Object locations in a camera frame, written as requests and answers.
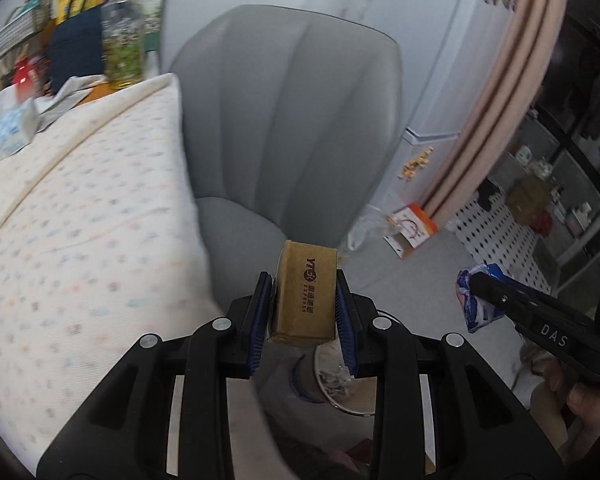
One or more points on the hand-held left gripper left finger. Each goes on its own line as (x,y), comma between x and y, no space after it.
(259,322)

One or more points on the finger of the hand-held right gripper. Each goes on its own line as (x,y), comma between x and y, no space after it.
(500,297)

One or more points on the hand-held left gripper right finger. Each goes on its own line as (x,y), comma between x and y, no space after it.
(344,322)

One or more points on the blue tissue packet wrapper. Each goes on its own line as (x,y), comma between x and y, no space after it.
(472,310)

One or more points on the small cardboard box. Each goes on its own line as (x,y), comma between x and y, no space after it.
(302,300)

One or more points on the person's right hand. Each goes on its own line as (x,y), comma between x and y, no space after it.
(580,405)

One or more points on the clear plastic bag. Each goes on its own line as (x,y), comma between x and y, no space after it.
(367,230)

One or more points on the brown cardboard carton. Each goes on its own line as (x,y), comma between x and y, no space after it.
(527,200)

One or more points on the orange and white box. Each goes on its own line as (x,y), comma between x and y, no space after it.
(415,225)

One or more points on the dark storage shelf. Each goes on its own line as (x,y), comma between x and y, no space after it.
(575,170)

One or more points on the orange fridge magnet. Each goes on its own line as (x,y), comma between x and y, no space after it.
(416,164)

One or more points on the pink curtain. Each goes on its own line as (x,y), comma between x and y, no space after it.
(510,110)

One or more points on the white dotted pillow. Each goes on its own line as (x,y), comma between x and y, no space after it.
(80,240)

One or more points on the grey upholstered chair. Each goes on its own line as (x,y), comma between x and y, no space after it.
(290,125)

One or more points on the white refrigerator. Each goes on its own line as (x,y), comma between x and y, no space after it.
(430,60)

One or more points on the white crumpled cloth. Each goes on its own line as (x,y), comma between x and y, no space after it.
(65,102)

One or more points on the blue tissue box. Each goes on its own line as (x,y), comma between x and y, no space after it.
(5,132)

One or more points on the navy lunch bag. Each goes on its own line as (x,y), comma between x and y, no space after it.
(77,50)

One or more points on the green carton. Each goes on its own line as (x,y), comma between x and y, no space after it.
(154,5)

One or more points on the red container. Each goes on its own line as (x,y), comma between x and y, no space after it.
(26,77)

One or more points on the yellow snack packet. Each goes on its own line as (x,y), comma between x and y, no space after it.
(75,2)

